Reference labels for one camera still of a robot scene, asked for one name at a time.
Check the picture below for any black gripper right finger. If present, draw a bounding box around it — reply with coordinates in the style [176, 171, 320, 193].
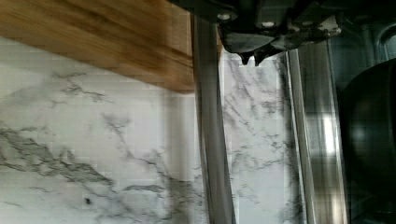
[253, 33, 312, 66]

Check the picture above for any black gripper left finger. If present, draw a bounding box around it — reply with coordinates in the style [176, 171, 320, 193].
[218, 25, 276, 65]

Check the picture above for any steel oven door handle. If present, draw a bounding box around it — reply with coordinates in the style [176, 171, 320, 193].
[191, 16, 236, 224]

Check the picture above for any bamboo cutting board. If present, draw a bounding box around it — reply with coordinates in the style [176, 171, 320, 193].
[0, 0, 194, 93]

